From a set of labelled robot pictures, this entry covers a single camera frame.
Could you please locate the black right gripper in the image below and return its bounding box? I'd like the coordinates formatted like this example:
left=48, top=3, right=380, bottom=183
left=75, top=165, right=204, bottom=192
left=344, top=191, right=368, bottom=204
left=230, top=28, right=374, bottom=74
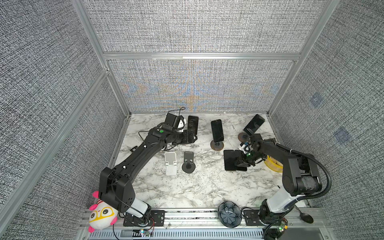
left=233, top=150, right=265, bottom=167

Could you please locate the teal edged phone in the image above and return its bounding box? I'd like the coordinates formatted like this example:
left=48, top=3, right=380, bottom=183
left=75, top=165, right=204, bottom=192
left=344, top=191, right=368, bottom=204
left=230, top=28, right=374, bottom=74
left=224, top=150, right=248, bottom=172

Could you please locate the dark grey cased phone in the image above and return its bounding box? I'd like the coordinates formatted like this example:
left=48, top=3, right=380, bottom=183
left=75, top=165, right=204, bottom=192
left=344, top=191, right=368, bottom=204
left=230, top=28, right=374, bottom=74
left=211, top=119, right=224, bottom=143

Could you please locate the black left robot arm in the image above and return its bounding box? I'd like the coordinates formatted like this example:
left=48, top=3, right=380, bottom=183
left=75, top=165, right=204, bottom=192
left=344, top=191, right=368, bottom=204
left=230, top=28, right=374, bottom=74
left=98, top=127, right=190, bottom=216

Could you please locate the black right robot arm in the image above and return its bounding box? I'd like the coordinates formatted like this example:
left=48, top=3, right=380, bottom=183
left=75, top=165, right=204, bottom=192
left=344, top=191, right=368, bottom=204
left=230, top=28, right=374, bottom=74
left=235, top=134, right=331, bottom=225

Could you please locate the white folding phone stand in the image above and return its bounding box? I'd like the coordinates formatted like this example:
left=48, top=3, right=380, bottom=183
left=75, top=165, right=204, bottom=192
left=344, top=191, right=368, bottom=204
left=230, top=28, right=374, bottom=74
left=165, top=152, right=178, bottom=176

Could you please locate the wood base stand far right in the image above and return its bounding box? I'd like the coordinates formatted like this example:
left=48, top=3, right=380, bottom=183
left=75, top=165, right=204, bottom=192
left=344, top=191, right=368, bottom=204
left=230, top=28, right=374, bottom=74
left=238, top=132, right=250, bottom=143

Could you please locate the wood base stand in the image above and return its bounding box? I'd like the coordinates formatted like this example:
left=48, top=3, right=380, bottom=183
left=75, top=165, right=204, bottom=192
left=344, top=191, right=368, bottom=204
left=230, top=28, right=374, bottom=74
left=210, top=140, right=224, bottom=152
left=238, top=132, right=250, bottom=143

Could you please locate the purple edged phone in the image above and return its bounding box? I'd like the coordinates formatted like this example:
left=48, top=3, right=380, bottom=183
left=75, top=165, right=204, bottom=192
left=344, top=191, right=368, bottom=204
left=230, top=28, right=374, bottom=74
left=187, top=116, right=199, bottom=144

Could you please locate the dark grey round phone stand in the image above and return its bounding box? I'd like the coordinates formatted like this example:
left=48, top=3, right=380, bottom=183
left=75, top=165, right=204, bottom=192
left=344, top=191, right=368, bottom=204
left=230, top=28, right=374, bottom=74
left=182, top=152, right=196, bottom=174

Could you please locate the wood base stand middle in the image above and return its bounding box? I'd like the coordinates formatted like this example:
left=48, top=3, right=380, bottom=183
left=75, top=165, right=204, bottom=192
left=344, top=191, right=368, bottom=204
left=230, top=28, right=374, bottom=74
left=210, top=140, right=224, bottom=152

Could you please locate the green edged phone far right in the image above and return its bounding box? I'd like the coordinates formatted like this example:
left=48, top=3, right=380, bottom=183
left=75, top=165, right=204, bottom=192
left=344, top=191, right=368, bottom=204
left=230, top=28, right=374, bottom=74
left=243, top=114, right=265, bottom=136

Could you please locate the yellow rimmed bamboo steamer basket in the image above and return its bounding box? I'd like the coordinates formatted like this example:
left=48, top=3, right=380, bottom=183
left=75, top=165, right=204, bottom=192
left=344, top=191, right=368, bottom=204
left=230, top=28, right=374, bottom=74
left=264, top=156, right=283, bottom=173

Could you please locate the black spoon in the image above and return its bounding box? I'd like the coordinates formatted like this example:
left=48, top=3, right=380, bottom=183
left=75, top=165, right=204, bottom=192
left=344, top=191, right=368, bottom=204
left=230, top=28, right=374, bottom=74
left=294, top=205, right=314, bottom=224

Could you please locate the pink white plush toy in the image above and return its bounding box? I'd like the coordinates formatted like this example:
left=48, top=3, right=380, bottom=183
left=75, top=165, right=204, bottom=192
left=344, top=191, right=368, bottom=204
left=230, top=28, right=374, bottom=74
left=88, top=191, right=118, bottom=233

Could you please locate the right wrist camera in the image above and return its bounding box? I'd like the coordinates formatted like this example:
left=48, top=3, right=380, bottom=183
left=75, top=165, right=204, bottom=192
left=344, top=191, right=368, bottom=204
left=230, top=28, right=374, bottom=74
left=239, top=142, right=252, bottom=154

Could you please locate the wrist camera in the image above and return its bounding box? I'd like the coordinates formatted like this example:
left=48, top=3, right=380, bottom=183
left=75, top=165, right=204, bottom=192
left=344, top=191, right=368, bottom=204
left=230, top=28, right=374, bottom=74
left=239, top=142, right=252, bottom=154
left=176, top=116, right=186, bottom=133

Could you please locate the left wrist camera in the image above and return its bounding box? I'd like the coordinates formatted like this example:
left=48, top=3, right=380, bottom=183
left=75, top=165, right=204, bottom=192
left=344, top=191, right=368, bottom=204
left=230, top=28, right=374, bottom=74
left=176, top=116, right=186, bottom=133

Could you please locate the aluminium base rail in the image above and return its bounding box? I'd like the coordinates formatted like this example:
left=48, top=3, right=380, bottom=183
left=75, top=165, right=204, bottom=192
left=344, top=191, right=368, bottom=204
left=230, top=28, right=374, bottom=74
left=75, top=208, right=337, bottom=240

